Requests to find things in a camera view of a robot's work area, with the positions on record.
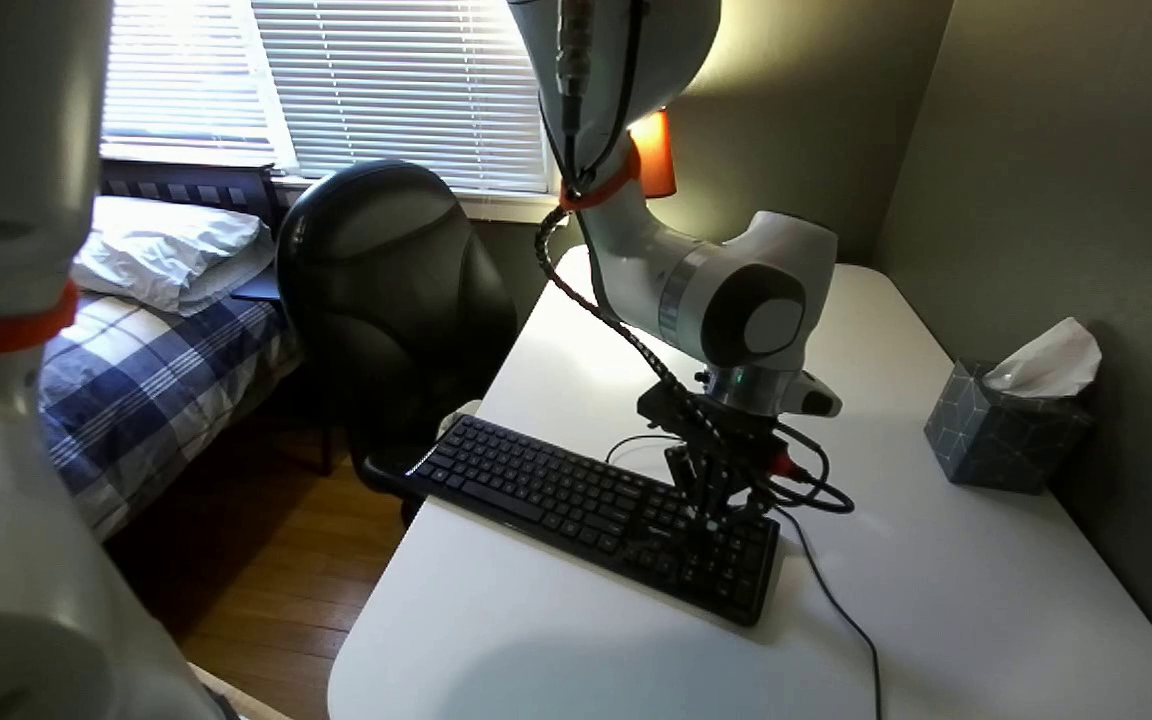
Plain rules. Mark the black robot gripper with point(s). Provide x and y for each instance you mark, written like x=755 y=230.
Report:
x=721 y=454

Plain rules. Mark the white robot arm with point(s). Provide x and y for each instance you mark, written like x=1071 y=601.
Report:
x=75 y=639

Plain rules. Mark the black computer keyboard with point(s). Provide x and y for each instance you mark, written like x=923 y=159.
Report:
x=608 y=519

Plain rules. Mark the right teal tissue box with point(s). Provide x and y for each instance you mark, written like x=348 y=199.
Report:
x=1018 y=420

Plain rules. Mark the orange shade table lamp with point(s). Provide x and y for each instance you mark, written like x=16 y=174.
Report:
x=654 y=151

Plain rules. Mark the black leather office chair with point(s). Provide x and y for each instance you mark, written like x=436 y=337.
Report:
x=398 y=311

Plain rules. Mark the white window blinds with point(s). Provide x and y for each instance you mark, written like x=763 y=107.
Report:
x=313 y=85

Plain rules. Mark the white pillow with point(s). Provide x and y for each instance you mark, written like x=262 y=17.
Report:
x=168 y=256

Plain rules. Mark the blue plaid bed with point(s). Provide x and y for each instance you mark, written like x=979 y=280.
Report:
x=131 y=394

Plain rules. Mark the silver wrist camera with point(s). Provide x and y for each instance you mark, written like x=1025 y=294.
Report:
x=814 y=396

